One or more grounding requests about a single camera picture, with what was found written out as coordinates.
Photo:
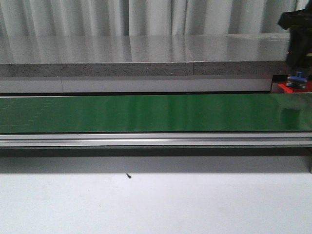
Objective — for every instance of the grey pleated curtain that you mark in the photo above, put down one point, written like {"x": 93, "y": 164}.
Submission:
{"x": 140, "y": 17}

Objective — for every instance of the green conveyor belt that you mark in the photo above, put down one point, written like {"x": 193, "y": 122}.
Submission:
{"x": 156, "y": 113}

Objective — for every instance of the red plastic bin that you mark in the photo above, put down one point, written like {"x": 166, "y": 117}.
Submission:
{"x": 287, "y": 89}

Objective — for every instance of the aluminium conveyor frame rail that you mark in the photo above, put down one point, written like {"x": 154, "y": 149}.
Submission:
{"x": 250, "y": 139}

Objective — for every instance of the white rear conveyor panel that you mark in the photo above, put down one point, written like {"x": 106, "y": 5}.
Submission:
{"x": 136, "y": 86}

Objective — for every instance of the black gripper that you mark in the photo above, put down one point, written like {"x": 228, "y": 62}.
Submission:
{"x": 300, "y": 40}

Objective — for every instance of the grey stone slab bench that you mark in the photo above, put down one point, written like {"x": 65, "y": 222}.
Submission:
{"x": 121, "y": 56}

